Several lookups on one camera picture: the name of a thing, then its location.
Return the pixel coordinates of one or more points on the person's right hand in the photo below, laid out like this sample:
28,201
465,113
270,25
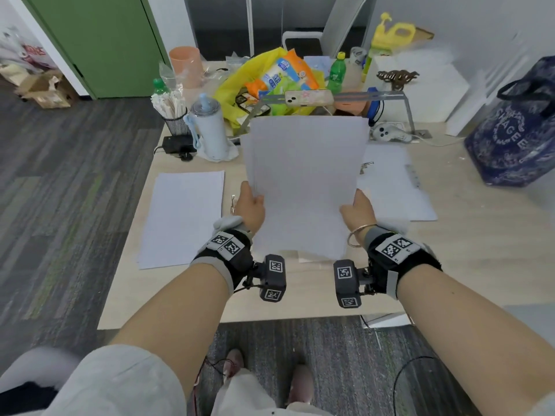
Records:
360,216

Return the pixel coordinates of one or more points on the person's left hand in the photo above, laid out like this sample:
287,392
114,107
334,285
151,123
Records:
249,210

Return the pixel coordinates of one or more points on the person's right thumb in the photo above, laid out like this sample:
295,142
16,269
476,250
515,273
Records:
348,210

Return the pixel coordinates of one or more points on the person's left thumb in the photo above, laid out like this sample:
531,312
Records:
259,202

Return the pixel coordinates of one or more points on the white paper sheets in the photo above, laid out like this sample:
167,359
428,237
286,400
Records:
303,181

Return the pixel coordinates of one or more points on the person's right forearm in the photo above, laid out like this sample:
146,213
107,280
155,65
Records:
472,329

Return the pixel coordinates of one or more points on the person's left forearm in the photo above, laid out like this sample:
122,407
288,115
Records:
173,316

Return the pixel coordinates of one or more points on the wide white paper stack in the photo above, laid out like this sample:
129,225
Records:
394,190

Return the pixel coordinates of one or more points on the tall white paper stack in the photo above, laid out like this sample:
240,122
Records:
182,216

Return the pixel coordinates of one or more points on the white power strip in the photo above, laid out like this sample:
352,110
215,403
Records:
390,132

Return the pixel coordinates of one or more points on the light blue water bottle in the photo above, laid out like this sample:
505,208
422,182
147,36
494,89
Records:
210,127

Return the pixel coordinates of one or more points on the black phone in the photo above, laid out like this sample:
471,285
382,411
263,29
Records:
253,106

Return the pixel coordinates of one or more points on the black power adapter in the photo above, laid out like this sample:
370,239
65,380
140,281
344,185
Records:
175,144

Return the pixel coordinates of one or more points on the black mesh holder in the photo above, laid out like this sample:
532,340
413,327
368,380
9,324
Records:
177,123

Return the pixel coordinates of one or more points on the smartphone with pink case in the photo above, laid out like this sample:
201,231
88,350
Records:
308,98

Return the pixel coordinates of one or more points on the grey metal stand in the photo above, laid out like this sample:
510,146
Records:
368,96

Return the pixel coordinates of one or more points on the yellow plastic bag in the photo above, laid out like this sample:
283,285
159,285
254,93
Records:
234,88

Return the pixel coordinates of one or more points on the orange wipes packet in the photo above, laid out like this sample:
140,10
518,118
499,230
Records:
282,73

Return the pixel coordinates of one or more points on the bundle of wrapped chopsticks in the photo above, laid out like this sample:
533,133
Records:
169,103

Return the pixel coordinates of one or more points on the large green soda bottle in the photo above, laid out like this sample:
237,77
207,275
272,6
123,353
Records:
336,73

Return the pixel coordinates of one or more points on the bronze hair clip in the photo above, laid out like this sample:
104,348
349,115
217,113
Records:
396,77

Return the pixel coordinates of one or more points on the small green soda bottle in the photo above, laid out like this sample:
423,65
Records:
159,85

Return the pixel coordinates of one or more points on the person's left pink shoe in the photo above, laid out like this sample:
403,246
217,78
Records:
234,361

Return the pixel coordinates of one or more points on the person's pink shoe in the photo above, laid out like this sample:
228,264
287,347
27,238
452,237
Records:
301,383
234,361

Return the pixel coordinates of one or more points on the person's right pink shoe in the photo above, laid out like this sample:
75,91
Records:
301,383

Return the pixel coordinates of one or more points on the yellow detergent bottle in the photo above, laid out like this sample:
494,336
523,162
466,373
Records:
392,33

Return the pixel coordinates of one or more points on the blue patterned tote bag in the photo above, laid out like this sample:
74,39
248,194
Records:
516,129

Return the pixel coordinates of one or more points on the white chair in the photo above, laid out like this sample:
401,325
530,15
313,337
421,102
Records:
342,21

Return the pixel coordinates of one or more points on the green door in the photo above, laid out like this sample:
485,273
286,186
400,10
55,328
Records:
108,43

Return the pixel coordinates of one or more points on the person's light grey clothing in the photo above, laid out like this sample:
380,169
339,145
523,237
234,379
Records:
108,385

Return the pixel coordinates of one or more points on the brown cardboard box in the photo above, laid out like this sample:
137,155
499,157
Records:
43,90

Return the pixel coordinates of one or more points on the white red plastic bags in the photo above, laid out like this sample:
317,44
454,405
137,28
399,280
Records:
24,51

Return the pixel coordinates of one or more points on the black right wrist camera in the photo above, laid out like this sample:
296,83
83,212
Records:
346,283

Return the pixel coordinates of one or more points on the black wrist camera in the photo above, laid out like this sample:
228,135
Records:
346,283
272,279

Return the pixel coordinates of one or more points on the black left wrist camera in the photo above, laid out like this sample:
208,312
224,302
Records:
272,279

